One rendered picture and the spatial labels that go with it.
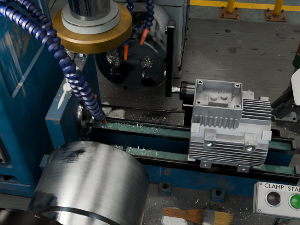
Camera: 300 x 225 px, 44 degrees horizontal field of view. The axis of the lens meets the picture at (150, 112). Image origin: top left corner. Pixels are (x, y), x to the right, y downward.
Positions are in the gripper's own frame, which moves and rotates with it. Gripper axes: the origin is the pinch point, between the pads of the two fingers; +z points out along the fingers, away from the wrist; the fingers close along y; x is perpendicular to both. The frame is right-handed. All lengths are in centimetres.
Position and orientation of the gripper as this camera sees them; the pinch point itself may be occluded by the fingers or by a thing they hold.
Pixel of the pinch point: (281, 107)
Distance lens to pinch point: 91.5
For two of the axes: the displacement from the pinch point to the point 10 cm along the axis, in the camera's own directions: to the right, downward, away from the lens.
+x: -8.6, -4.4, -2.7
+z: -4.9, 5.4, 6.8
